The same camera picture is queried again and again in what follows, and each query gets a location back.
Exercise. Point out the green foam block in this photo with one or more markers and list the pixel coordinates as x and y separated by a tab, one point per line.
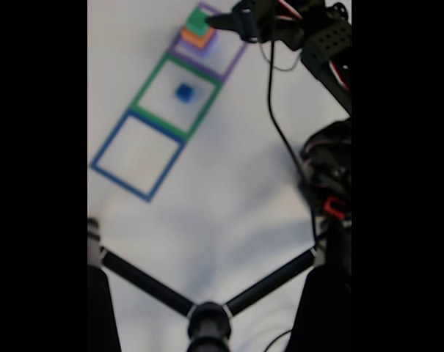
196	22

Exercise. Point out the small blue cube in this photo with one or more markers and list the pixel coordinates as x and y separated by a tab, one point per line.
184	92

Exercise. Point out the purple foam block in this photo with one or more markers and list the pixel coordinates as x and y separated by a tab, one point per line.
207	50

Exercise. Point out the orange foam block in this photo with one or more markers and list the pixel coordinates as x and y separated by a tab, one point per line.
191	38

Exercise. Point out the red clamp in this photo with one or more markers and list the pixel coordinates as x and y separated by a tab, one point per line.
330	206

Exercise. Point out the purple square frame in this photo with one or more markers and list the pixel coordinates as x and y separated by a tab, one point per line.
230	66

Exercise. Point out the green square frame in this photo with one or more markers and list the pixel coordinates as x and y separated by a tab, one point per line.
205	110

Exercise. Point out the blue square frame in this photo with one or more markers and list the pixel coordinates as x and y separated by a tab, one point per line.
167	172

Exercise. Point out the black camera tripod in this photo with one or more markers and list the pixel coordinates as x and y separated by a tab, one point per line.
208	322

